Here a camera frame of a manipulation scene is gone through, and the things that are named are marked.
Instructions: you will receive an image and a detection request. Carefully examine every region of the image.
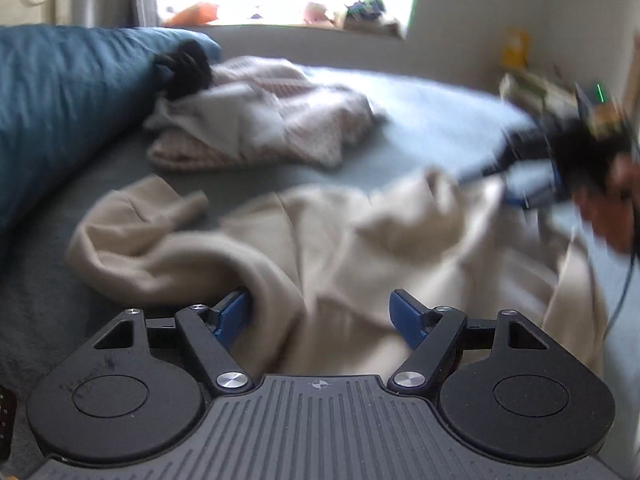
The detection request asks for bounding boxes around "cream hooded sweatshirt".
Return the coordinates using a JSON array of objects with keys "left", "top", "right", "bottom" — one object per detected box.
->
[{"left": 66, "top": 170, "right": 608, "bottom": 377}]

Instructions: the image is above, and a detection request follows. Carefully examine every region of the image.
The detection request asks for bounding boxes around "person's right hand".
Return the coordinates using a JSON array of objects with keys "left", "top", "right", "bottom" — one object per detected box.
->
[{"left": 572, "top": 154, "right": 639, "bottom": 254}]

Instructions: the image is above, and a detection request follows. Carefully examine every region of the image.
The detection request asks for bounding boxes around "white desk with drawers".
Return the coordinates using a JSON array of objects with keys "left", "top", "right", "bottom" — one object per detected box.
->
[{"left": 498, "top": 70, "right": 578, "bottom": 117}]

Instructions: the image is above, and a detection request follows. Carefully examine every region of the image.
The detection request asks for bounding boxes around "grey bed blanket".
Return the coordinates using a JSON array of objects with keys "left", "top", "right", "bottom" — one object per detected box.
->
[{"left": 1, "top": 68, "right": 625, "bottom": 479}]

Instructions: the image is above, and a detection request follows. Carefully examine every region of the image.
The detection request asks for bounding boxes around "yellow box on desk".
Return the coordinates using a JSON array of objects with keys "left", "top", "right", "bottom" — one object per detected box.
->
[{"left": 500, "top": 27, "right": 530, "bottom": 70}]

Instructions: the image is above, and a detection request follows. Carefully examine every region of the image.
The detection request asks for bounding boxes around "pink white knitted garment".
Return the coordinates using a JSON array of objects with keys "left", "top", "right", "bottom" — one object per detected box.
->
[{"left": 144, "top": 56, "right": 378, "bottom": 171}]

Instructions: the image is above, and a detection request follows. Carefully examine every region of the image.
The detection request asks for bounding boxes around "box with dark items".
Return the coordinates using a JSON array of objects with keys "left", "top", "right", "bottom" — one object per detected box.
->
[{"left": 335, "top": 0, "right": 402, "bottom": 39}]

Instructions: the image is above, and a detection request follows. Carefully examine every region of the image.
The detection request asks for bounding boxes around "black device with lights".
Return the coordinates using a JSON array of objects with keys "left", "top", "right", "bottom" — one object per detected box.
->
[{"left": 0, "top": 386, "right": 17, "bottom": 463}]

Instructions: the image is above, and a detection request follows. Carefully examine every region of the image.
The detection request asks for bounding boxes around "light grey shirt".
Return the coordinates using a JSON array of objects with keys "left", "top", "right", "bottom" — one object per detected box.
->
[{"left": 144, "top": 82, "right": 285, "bottom": 157}]

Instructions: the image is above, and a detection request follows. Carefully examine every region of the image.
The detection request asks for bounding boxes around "pink pot on windowsill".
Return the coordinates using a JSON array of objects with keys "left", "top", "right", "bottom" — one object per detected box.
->
[{"left": 304, "top": 2, "right": 333, "bottom": 26}]

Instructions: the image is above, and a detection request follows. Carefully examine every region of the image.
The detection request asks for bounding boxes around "black crumpled garment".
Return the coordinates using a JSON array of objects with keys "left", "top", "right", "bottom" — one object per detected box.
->
[{"left": 154, "top": 40, "right": 213, "bottom": 101}]

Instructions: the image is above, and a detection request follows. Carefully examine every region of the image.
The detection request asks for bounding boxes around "teal blue duvet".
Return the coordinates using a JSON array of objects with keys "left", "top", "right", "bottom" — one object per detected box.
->
[{"left": 1, "top": 24, "right": 221, "bottom": 255}]

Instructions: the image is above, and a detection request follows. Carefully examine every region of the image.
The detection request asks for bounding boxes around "orange bag on windowsill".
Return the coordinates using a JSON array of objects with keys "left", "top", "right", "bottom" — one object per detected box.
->
[{"left": 163, "top": 2, "right": 218, "bottom": 27}]

